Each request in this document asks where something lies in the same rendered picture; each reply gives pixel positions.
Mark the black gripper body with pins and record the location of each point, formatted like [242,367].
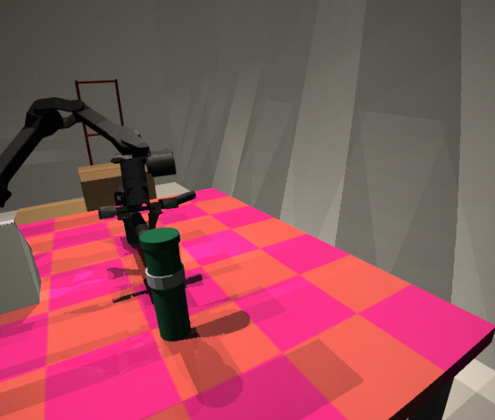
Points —
[136,193]

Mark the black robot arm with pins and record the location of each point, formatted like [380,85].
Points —
[43,120]

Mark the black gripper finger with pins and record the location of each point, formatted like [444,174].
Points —
[129,224]
[153,217]

